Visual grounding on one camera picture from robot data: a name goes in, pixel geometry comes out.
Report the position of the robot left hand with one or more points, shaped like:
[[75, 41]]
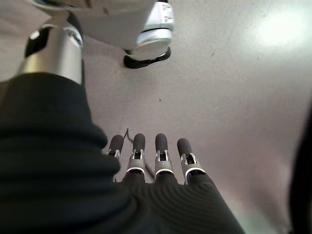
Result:
[[61, 170]]

